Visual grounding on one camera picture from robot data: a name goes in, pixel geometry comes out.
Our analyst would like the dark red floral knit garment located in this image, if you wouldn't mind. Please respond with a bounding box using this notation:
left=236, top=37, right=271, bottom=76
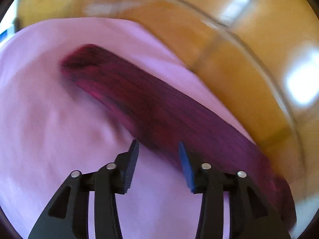
left=60, top=44, right=296, bottom=228

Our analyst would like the pink bed cover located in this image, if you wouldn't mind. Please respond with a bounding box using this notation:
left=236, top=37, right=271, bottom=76
left=1, top=18, right=245, bottom=238

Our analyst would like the wooden panelled headboard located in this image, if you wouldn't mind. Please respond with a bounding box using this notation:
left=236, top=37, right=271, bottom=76
left=17, top=0, right=318, bottom=200

